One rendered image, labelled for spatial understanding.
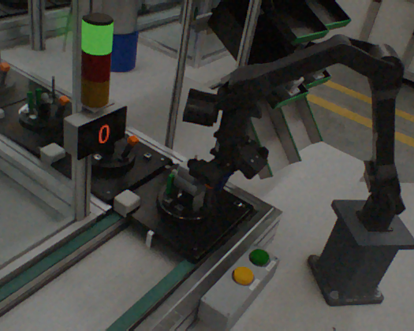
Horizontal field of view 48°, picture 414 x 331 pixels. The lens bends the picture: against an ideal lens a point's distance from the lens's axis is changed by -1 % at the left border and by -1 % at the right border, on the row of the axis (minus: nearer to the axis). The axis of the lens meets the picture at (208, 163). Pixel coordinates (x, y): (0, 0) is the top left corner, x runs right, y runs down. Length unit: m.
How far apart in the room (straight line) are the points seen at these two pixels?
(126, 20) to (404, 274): 1.28
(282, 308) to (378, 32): 4.17
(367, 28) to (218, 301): 4.33
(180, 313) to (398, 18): 4.35
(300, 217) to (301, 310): 0.32
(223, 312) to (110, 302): 0.22
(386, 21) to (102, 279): 4.35
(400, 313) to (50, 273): 0.80
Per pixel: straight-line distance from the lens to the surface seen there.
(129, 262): 1.04
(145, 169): 1.19
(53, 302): 0.97
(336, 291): 1.14
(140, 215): 1.06
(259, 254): 1.03
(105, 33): 0.80
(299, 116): 1.41
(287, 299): 1.12
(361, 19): 5.08
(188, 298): 0.93
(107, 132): 0.90
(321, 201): 1.43
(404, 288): 1.29
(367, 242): 1.03
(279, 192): 1.41
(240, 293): 0.96
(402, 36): 4.99
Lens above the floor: 1.69
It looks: 35 degrees down
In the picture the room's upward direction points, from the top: 12 degrees clockwise
